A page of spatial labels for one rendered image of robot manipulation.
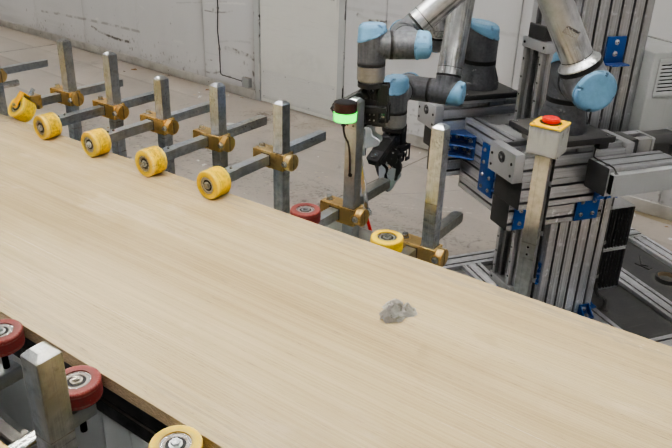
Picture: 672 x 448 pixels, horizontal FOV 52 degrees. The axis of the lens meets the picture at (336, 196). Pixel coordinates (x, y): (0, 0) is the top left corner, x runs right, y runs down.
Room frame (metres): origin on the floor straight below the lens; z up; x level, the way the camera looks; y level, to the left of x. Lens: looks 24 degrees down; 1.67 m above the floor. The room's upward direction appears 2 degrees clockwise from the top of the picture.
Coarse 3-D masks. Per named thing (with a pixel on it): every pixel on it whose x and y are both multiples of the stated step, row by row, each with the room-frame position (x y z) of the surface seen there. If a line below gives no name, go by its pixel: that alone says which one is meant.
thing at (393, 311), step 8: (384, 304) 1.18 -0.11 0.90; (392, 304) 1.17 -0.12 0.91; (400, 304) 1.18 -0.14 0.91; (408, 304) 1.16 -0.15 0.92; (384, 312) 1.14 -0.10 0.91; (392, 312) 1.14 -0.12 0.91; (400, 312) 1.15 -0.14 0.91; (408, 312) 1.15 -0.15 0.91; (416, 312) 1.15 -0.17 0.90; (384, 320) 1.12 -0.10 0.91; (392, 320) 1.12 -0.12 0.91; (400, 320) 1.12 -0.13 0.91
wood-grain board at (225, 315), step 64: (0, 128) 2.19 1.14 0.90; (0, 192) 1.67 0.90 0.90; (64, 192) 1.68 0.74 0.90; (128, 192) 1.70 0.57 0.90; (192, 192) 1.71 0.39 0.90; (0, 256) 1.33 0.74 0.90; (64, 256) 1.34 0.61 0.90; (128, 256) 1.35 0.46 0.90; (192, 256) 1.35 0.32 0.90; (256, 256) 1.36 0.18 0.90; (320, 256) 1.37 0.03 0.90; (384, 256) 1.38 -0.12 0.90; (64, 320) 1.09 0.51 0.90; (128, 320) 1.10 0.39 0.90; (192, 320) 1.10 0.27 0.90; (256, 320) 1.11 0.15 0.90; (320, 320) 1.12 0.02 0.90; (448, 320) 1.13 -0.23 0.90; (512, 320) 1.14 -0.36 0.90; (576, 320) 1.15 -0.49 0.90; (128, 384) 0.91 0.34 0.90; (192, 384) 0.92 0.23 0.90; (256, 384) 0.92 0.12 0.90; (320, 384) 0.93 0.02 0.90; (384, 384) 0.93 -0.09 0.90; (448, 384) 0.94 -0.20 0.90; (512, 384) 0.95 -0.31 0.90; (576, 384) 0.95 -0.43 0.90; (640, 384) 0.96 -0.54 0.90
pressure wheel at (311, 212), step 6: (300, 204) 1.64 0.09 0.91; (306, 204) 1.64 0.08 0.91; (312, 204) 1.64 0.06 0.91; (294, 210) 1.60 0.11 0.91; (300, 210) 1.61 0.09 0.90; (306, 210) 1.61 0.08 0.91; (312, 210) 1.61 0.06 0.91; (318, 210) 1.61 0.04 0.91; (300, 216) 1.58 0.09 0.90; (306, 216) 1.58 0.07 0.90; (312, 216) 1.58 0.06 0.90; (318, 216) 1.60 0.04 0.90; (318, 222) 1.60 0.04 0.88
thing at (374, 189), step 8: (376, 184) 1.90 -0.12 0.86; (384, 184) 1.92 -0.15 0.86; (368, 192) 1.84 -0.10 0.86; (376, 192) 1.88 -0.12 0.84; (360, 200) 1.81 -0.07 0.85; (368, 200) 1.84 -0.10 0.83; (328, 208) 1.72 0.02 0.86; (328, 216) 1.68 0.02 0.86; (336, 216) 1.71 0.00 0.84; (320, 224) 1.65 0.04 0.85; (328, 224) 1.68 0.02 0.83
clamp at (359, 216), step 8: (320, 200) 1.75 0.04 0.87; (328, 200) 1.75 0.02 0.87; (336, 200) 1.75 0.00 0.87; (320, 208) 1.75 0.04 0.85; (336, 208) 1.72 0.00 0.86; (344, 208) 1.71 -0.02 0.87; (360, 208) 1.71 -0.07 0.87; (344, 216) 1.70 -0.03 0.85; (352, 216) 1.69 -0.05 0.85; (360, 216) 1.68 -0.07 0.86; (368, 216) 1.71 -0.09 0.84; (352, 224) 1.69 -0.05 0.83; (360, 224) 1.68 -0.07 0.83
